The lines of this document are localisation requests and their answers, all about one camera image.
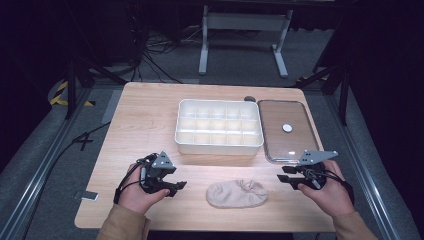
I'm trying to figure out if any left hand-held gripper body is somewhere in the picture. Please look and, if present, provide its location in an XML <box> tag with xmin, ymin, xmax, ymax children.
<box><xmin>139</xmin><ymin>151</ymin><xmax>178</xmax><ymax>196</ymax></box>

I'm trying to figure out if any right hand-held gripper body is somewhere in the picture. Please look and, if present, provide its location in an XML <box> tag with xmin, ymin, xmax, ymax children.
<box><xmin>297</xmin><ymin>149</ymin><xmax>339</xmax><ymax>191</ymax></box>

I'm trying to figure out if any beige sock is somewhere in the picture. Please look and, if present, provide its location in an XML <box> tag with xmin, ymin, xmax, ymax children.
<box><xmin>205</xmin><ymin>179</ymin><xmax>269</xmax><ymax>210</ymax></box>

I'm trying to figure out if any white divided storage box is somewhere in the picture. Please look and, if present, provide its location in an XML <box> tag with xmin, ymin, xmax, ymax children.
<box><xmin>174</xmin><ymin>98</ymin><xmax>265</xmax><ymax>157</ymax></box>

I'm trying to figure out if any person's right hand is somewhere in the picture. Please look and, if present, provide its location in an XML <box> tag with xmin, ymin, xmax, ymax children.
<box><xmin>297</xmin><ymin>160</ymin><xmax>356</xmax><ymax>218</ymax></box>

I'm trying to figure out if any person's left hand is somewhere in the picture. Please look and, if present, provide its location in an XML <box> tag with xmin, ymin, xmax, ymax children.
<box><xmin>117</xmin><ymin>163</ymin><xmax>171</xmax><ymax>215</ymax></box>

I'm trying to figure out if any clear plastic box lid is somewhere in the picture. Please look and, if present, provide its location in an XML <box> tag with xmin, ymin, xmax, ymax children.
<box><xmin>256</xmin><ymin>99</ymin><xmax>322</xmax><ymax>165</ymax></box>

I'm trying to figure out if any grey tape piece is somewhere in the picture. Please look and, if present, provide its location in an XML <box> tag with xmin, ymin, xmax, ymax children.
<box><xmin>73</xmin><ymin>190</ymin><xmax>100</xmax><ymax>202</ymax></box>

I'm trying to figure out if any black tripod stand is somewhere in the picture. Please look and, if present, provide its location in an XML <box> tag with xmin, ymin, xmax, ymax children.
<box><xmin>294</xmin><ymin>62</ymin><xmax>352</xmax><ymax>127</ymax></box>
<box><xmin>64</xmin><ymin>55</ymin><xmax>128</xmax><ymax>121</ymax></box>

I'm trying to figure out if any yellow and black floor tape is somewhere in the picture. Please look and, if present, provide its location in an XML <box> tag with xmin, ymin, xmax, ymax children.
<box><xmin>48</xmin><ymin>80</ymin><xmax>97</xmax><ymax>108</ymax></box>

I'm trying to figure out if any right hand-held gripper cable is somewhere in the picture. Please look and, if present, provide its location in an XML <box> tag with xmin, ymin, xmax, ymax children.
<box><xmin>308</xmin><ymin>168</ymin><xmax>356</xmax><ymax>205</ymax></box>

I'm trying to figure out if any hand-held gripper cable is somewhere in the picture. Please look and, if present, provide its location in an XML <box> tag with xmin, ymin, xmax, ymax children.
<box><xmin>112</xmin><ymin>153</ymin><xmax>158</xmax><ymax>205</ymax></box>
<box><xmin>308</xmin><ymin>168</ymin><xmax>356</xmax><ymax>205</ymax></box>

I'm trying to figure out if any left hand-held gripper cable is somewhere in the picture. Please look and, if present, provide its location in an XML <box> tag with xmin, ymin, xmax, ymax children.
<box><xmin>112</xmin><ymin>153</ymin><xmax>158</xmax><ymax>205</ymax></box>

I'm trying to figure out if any aluminium floor rail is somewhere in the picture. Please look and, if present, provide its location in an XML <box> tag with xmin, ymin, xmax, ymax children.
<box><xmin>324</xmin><ymin>94</ymin><xmax>402</xmax><ymax>240</ymax></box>
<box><xmin>0</xmin><ymin>87</ymin><xmax>93</xmax><ymax>240</ymax></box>

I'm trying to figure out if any black floor cable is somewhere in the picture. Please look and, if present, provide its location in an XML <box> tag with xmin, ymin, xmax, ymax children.
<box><xmin>19</xmin><ymin>121</ymin><xmax>112</xmax><ymax>240</ymax></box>

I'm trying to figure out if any bundle of black floor cables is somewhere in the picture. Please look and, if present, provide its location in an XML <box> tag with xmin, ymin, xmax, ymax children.
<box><xmin>132</xmin><ymin>28</ymin><xmax>202</xmax><ymax>85</ymax></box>

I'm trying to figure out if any grey metal table frame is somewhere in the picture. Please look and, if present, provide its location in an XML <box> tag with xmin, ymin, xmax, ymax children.
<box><xmin>197</xmin><ymin>4</ymin><xmax>295</xmax><ymax>80</ymax></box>

